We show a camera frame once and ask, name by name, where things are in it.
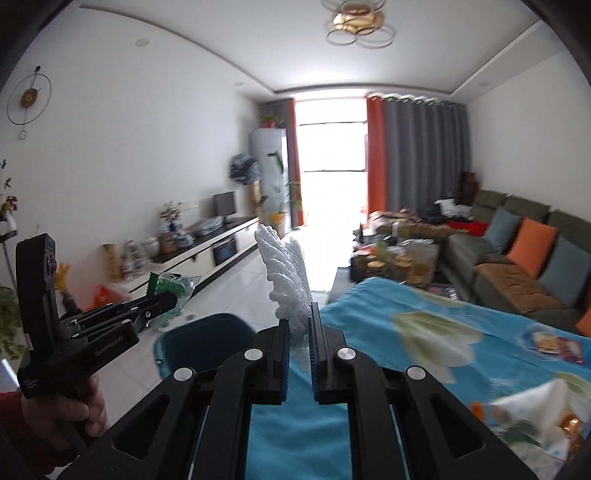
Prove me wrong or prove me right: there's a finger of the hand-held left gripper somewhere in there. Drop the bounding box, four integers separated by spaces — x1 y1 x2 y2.
62 299 155 328
69 294 179 341

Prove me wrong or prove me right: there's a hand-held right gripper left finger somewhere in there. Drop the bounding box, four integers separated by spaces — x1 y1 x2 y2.
55 319 291 480

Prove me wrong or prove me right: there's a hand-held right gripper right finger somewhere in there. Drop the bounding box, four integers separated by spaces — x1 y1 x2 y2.
310 302 539 480

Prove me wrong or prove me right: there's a green plastic wrapper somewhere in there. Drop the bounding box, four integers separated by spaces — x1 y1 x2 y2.
147 272 202 331

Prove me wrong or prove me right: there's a teal plastic bin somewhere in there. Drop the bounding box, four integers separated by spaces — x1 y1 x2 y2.
154 313 257 378

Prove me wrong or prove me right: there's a white foam fruit net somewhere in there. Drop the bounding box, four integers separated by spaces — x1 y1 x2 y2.
255 224 315 358

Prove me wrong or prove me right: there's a white tissue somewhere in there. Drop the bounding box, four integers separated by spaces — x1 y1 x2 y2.
491 375 579 462

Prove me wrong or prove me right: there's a gold foil wrapper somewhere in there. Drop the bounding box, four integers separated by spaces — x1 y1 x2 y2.
556 413 590 457

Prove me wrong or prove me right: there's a person's left hand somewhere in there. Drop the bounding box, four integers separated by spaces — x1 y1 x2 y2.
21 371 108 446

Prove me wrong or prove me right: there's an orange plastic bag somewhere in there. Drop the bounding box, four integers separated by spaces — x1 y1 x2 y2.
83 284 116 310

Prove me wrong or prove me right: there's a green leafy houseplant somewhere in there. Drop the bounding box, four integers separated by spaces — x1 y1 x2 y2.
0 286 27 359

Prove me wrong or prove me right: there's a yellow carton box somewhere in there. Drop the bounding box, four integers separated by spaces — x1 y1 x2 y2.
102 243 125 282

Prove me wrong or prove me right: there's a clear bag of snacks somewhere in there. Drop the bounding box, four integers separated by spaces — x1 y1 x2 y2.
122 240 151 280

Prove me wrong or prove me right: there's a white tv cabinet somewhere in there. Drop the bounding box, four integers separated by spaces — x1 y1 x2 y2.
99 216 260 302

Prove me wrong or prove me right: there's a blue vase with branches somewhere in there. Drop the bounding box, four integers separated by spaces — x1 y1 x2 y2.
158 200 197 237

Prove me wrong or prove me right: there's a clear plastic bag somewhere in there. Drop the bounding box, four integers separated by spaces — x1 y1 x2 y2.
189 218 227 237

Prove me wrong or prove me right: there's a flower arrangement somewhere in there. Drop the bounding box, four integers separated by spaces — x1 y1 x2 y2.
0 159 20 227

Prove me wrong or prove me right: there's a black monitor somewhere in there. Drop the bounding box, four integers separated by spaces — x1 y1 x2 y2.
212 191 236 223

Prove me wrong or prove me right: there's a cluttered coffee table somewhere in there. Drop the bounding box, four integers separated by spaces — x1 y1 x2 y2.
348 222 440 288

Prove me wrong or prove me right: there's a tall potted plant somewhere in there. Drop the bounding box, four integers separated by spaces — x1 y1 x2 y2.
265 152 304 228

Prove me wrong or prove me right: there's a covered standing fan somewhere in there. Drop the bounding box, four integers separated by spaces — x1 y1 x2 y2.
228 152 260 188

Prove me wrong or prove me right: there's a white standing air conditioner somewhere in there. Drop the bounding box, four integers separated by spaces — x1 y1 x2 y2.
250 128 291 232

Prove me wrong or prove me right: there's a green sofa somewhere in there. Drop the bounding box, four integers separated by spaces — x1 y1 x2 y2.
368 189 591 337

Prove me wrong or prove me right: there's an orange curtain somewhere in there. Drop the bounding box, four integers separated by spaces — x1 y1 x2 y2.
365 95 389 216
288 98 307 230

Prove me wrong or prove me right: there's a red cloth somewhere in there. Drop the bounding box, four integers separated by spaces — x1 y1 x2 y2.
445 219 488 237

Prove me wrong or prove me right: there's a grey curtain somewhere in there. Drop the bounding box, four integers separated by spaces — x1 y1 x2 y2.
261 98 296 132
383 95 472 216

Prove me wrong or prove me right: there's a blue cushion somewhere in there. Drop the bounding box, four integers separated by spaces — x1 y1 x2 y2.
485 208 523 253

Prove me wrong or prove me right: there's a dark wooden cabinet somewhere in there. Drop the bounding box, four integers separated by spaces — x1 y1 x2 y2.
462 172 481 206

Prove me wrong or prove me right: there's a clear snack packet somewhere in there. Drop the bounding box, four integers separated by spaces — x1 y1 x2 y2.
526 323 583 366

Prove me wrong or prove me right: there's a grey-blue cushion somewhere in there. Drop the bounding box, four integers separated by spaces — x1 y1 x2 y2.
538 235 591 308

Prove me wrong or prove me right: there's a round wall clock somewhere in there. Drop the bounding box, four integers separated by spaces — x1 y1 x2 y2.
6 65 52 141

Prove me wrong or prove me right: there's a gold ring ceiling lamp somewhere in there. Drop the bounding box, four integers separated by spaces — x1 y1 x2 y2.
322 0 396 49

